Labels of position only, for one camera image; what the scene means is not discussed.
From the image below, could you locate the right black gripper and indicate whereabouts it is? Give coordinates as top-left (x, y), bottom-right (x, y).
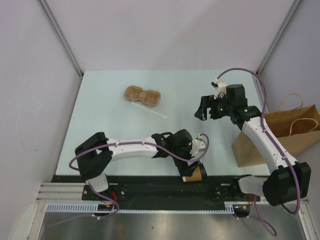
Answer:
top-left (194, 93), bottom-right (234, 121)

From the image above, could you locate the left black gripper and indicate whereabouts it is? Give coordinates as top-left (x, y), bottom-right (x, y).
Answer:
top-left (170, 142), bottom-right (200, 177)

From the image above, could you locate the brown paper coffee cup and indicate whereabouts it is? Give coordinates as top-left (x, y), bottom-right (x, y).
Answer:
top-left (182, 167), bottom-right (203, 183)

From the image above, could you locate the black plastic cup lid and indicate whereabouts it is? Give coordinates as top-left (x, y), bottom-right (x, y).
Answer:
top-left (199, 163), bottom-right (207, 181)

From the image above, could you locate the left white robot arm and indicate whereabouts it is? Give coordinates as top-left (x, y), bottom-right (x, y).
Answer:
top-left (73, 129), bottom-right (207, 200)

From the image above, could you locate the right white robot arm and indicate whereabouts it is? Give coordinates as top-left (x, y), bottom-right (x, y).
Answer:
top-left (194, 80), bottom-right (311, 206)

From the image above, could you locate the white wrapped straw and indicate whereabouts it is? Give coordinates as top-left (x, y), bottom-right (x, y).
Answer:
top-left (131, 101), bottom-right (168, 119)

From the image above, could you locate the brown pulp cup carrier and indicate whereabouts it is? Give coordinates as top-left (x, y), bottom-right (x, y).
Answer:
top-left (124, 85), bottom-right (161, 107)

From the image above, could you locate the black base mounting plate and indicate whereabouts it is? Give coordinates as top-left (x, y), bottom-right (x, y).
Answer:
top-left (51, 174), bottom-right (292, 217)

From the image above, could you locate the brown paper bag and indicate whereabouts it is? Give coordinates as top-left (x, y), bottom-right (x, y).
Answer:
top-left (232, 96), bottom-right (320, 168)

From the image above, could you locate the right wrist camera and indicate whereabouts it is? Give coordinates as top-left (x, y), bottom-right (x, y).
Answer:
top-left (211, 78), bottom-right (228, 99)

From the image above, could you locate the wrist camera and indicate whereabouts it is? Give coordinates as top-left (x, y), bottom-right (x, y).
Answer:
top-left (211, 78), bottom-right (228, 99)
top-left (188, 135), bottom-right (207, 157)

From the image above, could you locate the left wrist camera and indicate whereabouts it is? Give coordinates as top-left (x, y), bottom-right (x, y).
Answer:
top-left (188, 135), bottom-right (207, 157)

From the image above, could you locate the white slotted cable duct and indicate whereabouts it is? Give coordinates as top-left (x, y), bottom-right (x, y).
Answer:
top-left (46, 202), bottom-right (235, 214)

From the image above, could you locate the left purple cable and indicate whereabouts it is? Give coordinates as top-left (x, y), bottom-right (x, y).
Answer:
top-left (48, 133), bottom-right (210, 227)

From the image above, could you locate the purple cable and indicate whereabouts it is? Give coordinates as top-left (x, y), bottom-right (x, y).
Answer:
top-left (216, 67), bottom-right (302, 237)
top-left (48, 133), bottom-right (210, 227)

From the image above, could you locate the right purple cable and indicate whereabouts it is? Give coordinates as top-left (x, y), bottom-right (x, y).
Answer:
top-left (216, 67), bottom-right (302, 237)

